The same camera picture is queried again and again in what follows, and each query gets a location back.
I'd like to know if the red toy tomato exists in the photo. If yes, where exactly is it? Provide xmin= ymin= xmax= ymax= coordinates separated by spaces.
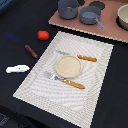
xmin=38 ymin=31 xmax=49 ymax=40

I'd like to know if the brown toy sausage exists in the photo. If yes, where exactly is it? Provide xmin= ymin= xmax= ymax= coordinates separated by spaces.
xmin=25 ymin=45 xmax=38 ymax=58

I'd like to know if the white toy fish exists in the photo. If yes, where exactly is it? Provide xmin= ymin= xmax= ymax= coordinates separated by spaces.
xmin=6 ymin=65 xmax=30 ymax=73

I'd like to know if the grey frying pan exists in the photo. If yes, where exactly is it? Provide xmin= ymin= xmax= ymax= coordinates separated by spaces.
xmin=79 ymin=6 xmax=105 ymax=30

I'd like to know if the beige round plate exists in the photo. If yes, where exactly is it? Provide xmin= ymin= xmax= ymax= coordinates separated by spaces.
xmin=55 ymin=55 xmax=83 ymax=78

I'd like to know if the white woven placemat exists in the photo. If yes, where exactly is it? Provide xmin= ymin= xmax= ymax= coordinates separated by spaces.
xmin=13 ymin=32 xmax=113 ymax=128

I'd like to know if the grey cooking pot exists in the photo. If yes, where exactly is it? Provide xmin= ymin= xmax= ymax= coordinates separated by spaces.
xmin=58 ymin=0 xmax=79 ymax=20

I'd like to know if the pink stove board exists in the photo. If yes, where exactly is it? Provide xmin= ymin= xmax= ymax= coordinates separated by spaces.
xmin=48 ymin=0 xmax=128 ymax=44

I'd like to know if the black stove burner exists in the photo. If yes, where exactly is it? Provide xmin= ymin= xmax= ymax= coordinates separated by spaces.
xmin=89 ymin=1 xmax=105 ymax=10

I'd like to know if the cream bowl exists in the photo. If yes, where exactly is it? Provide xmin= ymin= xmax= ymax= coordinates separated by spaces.
xmin=118 ymin=4 xmax=128 ymax=30

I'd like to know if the fork with orange handle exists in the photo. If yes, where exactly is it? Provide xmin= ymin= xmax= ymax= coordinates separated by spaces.
xmin=44 ymin=71 xmax=85 ymax=89

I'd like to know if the knife with orange handle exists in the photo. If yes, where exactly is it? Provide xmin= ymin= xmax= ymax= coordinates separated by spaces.
xmin=55 ymin=50 xmax=97 ymax=62

